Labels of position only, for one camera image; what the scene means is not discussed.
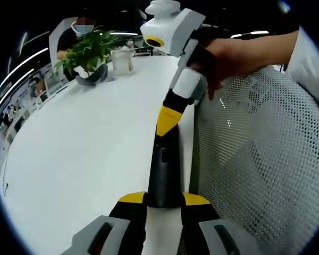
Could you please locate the ceiling light strip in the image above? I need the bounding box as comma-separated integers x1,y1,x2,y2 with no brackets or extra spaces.
0,47,50,91

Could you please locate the person's white shirt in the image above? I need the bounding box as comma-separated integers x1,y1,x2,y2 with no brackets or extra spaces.
286,25,319,107

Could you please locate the black remote control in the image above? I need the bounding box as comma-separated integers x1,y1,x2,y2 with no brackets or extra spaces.
147,124,183,209

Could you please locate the white translucent container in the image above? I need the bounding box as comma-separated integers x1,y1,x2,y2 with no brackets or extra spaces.
110,50,135,72

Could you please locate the green potted plant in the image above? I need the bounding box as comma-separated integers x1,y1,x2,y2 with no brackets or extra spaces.
54,26,128,80

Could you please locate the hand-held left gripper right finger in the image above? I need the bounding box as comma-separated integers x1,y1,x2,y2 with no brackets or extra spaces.
177,191,258,255

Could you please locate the person's right hand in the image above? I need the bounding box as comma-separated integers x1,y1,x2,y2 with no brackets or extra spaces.
191,33,258,100

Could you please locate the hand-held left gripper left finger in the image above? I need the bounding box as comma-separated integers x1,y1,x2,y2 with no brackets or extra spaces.
61,190,147,255

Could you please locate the grey mesh office chair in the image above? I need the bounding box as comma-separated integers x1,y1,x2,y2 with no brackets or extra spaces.
190,65,319,255

